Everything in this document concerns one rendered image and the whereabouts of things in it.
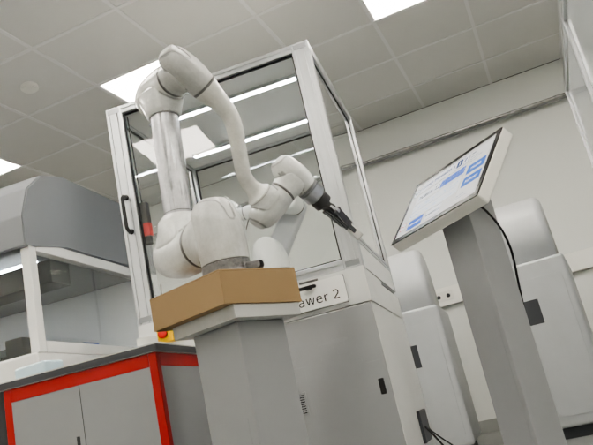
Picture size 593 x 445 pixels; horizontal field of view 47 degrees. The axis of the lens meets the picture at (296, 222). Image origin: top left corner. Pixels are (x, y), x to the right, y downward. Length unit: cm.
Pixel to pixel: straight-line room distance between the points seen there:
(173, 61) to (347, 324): 120
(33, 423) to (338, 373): 112
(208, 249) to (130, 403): 61
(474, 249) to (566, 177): 361
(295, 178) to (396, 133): 381
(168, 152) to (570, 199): 412
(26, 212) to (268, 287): 146
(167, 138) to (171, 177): 15
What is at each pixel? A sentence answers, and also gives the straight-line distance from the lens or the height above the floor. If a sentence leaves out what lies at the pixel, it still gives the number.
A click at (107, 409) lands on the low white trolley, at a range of 244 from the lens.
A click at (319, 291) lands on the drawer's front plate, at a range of 276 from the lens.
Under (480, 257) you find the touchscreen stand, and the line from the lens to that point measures 239.
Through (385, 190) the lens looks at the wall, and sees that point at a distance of 615.
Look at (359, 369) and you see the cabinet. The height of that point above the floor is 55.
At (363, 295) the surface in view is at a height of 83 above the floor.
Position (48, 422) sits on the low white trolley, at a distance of 256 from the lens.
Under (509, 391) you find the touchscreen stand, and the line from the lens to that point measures 239.
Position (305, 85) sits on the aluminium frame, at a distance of 303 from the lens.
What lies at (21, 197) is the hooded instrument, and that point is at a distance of 324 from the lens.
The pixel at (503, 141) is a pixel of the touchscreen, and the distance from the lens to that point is 239.
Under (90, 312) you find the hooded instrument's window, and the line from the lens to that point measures 345.
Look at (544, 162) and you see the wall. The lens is 600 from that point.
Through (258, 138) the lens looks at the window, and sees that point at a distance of 303.
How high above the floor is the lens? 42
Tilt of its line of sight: 16 degrees up
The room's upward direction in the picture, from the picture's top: 13 degrees counter-clockwise
